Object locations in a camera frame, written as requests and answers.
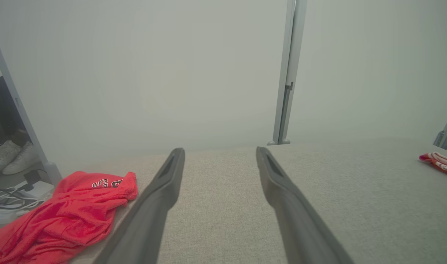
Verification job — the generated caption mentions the red shorts with white stripe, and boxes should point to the red shorts with white stripe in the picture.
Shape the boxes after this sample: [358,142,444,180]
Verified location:
[0,171,138,264]

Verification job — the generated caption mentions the white power strip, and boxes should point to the white power strip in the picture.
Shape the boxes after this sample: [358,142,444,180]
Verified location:
[0,179,56,225]

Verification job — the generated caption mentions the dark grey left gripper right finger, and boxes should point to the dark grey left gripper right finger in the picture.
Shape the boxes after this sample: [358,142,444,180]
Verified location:
[256,146,354,264]

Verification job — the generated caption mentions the black power adapter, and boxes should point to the black power adapter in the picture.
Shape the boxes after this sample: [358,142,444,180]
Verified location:
[23,169,41,191]

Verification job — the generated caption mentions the red white basketball jersey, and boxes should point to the red white basketball jersey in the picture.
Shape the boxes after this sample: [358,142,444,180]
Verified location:
[419,151,447,180]

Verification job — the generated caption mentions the person legs dark trousers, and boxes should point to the person legs dark trousers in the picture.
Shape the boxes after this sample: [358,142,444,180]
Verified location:
[0,76,29,148]

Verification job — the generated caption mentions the grey partition post with foot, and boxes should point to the grey partition post with foot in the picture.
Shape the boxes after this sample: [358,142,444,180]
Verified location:
[0,22,63,186]

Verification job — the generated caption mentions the black floor cables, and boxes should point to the black floor cables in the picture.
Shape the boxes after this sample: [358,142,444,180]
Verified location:
[0,184,39,212]

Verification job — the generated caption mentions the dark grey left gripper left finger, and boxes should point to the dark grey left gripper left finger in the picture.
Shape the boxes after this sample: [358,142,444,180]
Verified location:
[95,148,186,264]

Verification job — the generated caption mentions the white sneaker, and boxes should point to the white sneaker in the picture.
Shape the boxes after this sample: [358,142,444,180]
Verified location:
[3,141,41,175]
[0,140,22,175]

